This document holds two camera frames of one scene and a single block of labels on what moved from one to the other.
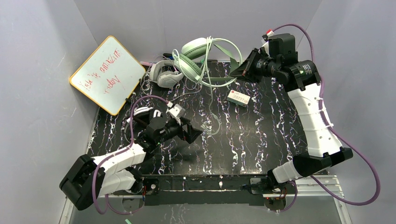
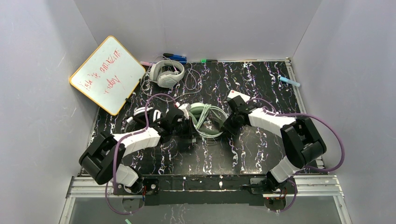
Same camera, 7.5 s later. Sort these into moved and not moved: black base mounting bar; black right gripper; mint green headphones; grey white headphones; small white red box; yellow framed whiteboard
Moved: black right gripper; mint green headphones
Not moved: small white red box; yellow framed whiteboard; black base mounting bar; grey white headphones
